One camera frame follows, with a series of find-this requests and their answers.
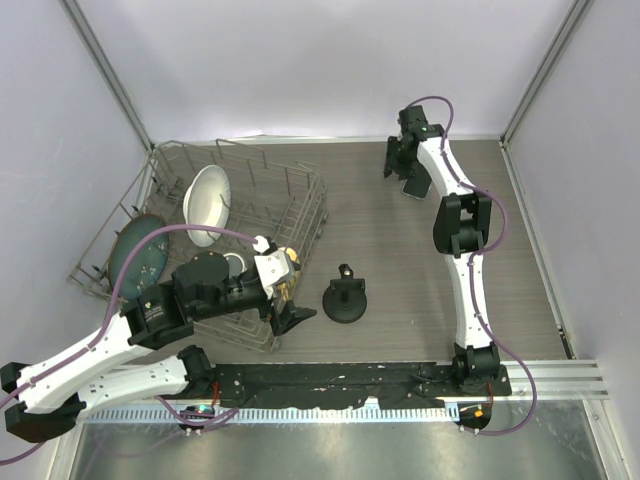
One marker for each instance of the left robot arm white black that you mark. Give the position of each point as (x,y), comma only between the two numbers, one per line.
(52,395)

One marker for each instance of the white slotted cable duct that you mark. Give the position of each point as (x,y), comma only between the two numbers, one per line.
(369,413)

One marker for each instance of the dark grey mug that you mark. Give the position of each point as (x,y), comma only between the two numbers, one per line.
(236,263)

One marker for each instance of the teal plate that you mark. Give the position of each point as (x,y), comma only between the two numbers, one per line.
(148,264)

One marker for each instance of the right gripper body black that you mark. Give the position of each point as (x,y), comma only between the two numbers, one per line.
(406,165)

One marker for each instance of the black phone stand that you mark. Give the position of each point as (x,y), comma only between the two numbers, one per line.
(344,301)

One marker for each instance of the grey wire dish rack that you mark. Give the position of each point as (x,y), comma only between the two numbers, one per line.
(284,200)

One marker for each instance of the yellow cup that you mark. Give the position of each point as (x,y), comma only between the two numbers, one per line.
(287,288)

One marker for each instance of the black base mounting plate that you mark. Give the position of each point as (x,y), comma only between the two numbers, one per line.
(338,386)

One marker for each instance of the white plate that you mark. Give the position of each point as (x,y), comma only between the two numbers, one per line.
(207,200)

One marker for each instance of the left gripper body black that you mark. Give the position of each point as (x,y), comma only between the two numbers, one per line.
(246,297)

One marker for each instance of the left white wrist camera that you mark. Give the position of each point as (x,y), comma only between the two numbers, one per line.
(274,266)

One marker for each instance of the black smartphone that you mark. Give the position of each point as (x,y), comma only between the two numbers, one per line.
(418,186)

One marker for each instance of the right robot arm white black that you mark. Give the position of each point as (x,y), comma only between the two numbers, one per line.
(421,157)

